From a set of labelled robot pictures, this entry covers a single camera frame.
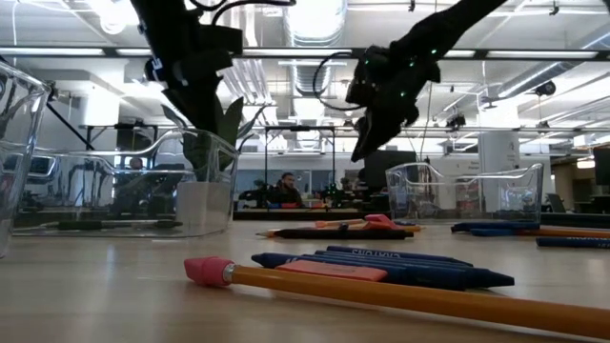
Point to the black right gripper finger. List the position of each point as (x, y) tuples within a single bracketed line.
[(386, 131), (359, 145)]

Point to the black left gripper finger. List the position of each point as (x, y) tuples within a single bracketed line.
[(188, 107), (213, 114)]

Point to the black pen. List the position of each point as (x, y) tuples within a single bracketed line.
[(119, 225), (343, 234)]

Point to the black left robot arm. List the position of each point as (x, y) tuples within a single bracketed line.
[(162, 24)]

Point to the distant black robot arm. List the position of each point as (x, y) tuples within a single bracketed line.
[(252, 196), (338, 194)]

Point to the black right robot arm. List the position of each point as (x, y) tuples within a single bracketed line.
[(448, 24)]

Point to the black monitor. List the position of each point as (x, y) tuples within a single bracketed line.
[(402, 176)]

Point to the black ceiling spotlight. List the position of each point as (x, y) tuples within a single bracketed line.
[(545, 88), (455, 121)]

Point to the person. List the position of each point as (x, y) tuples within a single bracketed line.
[(136, 164), (285, 190)]

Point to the green plant white pot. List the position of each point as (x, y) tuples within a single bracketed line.
[(205, 205)]

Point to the black ceiling light track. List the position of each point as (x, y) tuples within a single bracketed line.
[(286, 52)]

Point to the clear plastic bin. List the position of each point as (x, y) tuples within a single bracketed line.
[(476, 190), (19, 143), (71, 190)]

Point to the white pillar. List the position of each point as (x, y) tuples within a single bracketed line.
[(498, 152)]

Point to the red eraser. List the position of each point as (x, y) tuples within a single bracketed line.
[(333, 270)]

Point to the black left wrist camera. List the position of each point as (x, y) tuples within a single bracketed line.
[(221, 40)]

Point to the black rig frame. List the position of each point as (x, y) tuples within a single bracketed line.
[(299, 128)]

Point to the black aluminium table frame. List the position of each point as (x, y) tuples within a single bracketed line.
[(310, 215)]

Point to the silver ceiling duct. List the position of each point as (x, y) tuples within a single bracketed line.
[(314, 28)]

